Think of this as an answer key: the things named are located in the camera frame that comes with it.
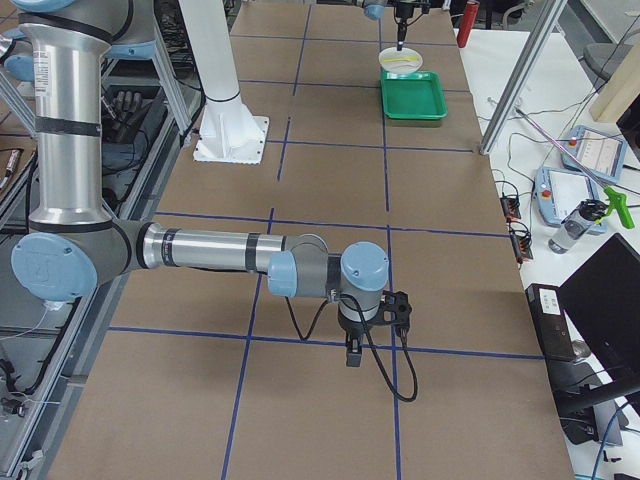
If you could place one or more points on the yellow plastic fork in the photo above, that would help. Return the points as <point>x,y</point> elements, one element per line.
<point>400,62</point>

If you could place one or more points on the white round plate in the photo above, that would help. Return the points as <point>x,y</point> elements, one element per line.
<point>392,52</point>

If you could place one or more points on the red cylinder bottle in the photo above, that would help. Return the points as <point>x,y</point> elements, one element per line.
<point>467,21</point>

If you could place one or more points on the green plastic tray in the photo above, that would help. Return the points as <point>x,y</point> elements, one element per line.
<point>414,96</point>

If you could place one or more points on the lower orange circuit board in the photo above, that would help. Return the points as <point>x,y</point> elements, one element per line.
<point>521,240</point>

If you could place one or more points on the orange circuit board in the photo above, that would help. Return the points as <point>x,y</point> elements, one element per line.
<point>521,240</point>
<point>510,202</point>

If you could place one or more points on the black mini computer box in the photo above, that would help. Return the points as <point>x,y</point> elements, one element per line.
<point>549,322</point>

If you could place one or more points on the grey office chair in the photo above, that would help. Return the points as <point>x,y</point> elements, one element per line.
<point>603,59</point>

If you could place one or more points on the upper orange circuit board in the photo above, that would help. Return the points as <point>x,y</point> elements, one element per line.
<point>510,202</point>

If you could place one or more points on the wooden board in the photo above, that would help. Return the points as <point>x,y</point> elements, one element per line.
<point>621,90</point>

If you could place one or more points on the near teach pendant tablet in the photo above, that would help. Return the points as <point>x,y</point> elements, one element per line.
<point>558,191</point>

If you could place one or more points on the teach pendant tablet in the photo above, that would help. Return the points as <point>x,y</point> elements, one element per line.
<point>601,152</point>
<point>558,191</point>

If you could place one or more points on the far teach pendant tablet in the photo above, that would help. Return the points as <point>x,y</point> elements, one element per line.
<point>601,152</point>

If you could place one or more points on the black monitor screen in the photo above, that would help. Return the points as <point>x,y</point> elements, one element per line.
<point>601,299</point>

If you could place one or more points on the clear water bottle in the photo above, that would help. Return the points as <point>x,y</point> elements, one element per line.
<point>576,225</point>

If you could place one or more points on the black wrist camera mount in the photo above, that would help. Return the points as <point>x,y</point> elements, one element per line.
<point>394,311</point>

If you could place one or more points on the aluminium frame post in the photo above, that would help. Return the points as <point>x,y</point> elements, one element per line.
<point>531,51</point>

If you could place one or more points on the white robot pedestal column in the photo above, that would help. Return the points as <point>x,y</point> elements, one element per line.
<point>229,132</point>

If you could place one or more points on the green handled grabber stick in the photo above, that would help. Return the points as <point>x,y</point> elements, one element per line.
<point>617,200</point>

